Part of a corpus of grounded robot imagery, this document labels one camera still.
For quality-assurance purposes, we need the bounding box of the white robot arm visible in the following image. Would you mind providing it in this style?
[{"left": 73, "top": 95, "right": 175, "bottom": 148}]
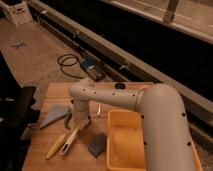
[{"left": 69, "top": 79, "right": 196, "bottom": 171}]

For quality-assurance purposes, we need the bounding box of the green pepper toy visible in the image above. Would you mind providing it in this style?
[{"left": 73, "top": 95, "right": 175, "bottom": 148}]
[{"left": 64, "top": 106, "right": 72, "bottom": 130}]

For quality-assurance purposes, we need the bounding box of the grey blue folded cloth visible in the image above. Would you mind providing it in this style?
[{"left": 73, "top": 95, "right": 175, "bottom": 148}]
[{"left": 39, "top": 105, "right": 68, "bottom": 129}]

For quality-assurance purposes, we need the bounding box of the yellow plastic banana toy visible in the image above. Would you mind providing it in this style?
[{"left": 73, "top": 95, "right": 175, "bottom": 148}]
[{"left": 45, "top": 134, "right": 66, "bottom": 160}]

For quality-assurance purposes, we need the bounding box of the grey blue sponge block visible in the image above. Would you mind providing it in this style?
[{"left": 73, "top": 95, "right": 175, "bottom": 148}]
[{"left": 88, "top": 132, "right": 107, "bottom": 158}]

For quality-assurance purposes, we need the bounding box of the yellow plastic bin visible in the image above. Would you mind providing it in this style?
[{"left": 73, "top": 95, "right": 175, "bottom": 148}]
[{"left": 107, "top": 109, "right": 203, "bottom": 171}]

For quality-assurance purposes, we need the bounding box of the blue and black power box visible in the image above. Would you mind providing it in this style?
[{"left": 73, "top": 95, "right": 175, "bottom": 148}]
[{"left": 80, "top": 59, "right": 105, "bottom": 82}]

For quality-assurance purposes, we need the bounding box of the dark brown cup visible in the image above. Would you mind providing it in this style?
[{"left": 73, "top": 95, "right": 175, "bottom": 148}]
[{"left": 115, "top": 82, "right": 126, "bottom": 89}]

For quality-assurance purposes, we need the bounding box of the black chair at left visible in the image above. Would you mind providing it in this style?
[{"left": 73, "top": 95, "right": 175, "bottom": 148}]
[{"left": 0, "top": 51, "right": 40, "bottom": 171}]

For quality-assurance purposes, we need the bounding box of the white crate on floor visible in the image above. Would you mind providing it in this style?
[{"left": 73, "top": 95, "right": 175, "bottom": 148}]
[{"left": 0, "top": 0, "right": 33, "bottom": 27}]

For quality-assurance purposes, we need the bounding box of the black coiled cable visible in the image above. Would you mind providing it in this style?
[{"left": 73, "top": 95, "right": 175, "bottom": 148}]
[{"left": 56, "top": 53, "right": 93, "bottom": 83}]

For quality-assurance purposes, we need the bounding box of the long metal rail frame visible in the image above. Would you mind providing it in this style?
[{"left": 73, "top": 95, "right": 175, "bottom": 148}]
[{"left": 27, "top": 0, "right": 213, "bottom": 135}]

